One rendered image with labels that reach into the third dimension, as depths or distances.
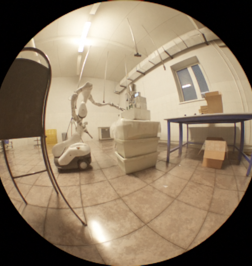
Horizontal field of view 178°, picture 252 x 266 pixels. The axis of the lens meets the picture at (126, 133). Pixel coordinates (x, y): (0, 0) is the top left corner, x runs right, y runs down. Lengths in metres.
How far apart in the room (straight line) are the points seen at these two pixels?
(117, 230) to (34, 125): 0.70
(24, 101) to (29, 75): 0.12
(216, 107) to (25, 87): 1.72
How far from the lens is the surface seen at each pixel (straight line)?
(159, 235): 0.61
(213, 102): 1.39
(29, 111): 0.43
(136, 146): 1.02
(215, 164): 1.45
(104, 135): 4.66
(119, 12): 3.95
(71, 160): 1.23
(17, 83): 0.46
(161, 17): 4.18
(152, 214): 0.67
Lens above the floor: 0.58
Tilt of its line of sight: 2 degrees down
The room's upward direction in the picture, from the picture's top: 2 degrees counter-clockwise
